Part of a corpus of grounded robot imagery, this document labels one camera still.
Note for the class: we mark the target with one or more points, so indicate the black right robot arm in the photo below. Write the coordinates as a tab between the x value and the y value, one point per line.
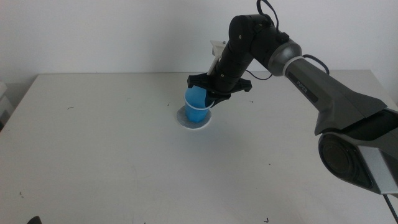
329	93

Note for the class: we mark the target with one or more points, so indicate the blue plastic cup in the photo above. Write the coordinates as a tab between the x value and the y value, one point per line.
195	109

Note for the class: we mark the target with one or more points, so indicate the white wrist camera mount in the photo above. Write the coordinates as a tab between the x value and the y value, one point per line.
216	51

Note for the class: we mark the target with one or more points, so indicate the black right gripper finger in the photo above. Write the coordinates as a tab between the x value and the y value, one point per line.
221	98

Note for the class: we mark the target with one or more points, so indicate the round grey cup mat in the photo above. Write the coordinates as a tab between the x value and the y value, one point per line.
194	125

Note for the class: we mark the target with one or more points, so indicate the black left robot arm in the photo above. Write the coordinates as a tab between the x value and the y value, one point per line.
34	221

